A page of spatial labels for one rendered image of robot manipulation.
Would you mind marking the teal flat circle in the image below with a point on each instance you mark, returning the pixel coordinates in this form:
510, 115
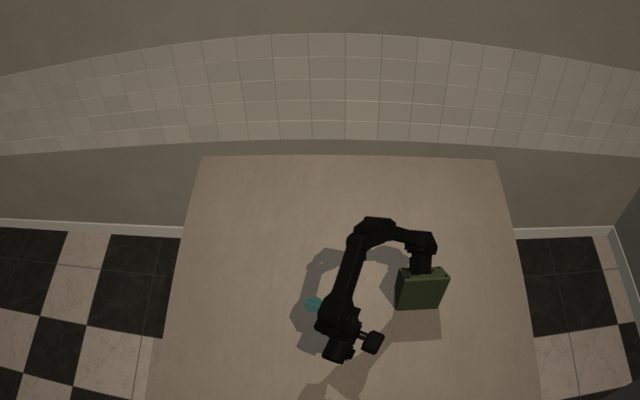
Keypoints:
312, 304

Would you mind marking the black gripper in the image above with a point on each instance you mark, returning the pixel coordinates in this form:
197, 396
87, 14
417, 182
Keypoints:
372, 343

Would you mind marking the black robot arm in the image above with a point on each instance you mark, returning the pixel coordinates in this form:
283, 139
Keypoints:
337, 319

